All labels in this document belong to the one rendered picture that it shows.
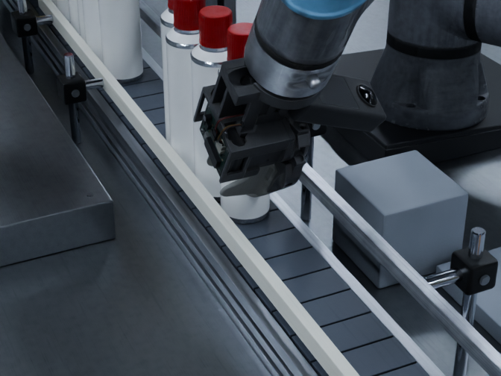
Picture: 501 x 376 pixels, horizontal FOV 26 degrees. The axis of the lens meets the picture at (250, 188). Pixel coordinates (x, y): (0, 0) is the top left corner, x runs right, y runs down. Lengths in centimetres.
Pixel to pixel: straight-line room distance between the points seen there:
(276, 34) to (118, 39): 57
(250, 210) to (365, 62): 48
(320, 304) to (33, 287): 30
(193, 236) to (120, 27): 36
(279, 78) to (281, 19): 6
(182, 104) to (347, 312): 30
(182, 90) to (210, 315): 24
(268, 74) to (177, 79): 28
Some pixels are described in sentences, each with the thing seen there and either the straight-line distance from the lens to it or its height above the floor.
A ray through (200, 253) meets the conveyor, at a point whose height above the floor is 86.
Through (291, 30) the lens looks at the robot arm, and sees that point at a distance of 82.
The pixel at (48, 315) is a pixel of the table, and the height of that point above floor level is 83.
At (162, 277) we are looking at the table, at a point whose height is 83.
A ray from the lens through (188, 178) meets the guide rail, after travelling 112.
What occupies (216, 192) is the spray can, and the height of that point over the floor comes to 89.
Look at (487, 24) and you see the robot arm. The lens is 127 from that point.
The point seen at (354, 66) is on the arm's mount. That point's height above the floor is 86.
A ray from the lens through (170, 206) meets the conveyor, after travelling 116.
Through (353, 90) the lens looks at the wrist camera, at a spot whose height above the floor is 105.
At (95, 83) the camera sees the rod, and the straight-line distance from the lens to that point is 135.
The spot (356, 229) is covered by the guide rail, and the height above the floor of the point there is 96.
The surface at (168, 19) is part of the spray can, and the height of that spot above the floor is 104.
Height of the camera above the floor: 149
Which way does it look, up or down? 31 degrees down
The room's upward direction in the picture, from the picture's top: straight up
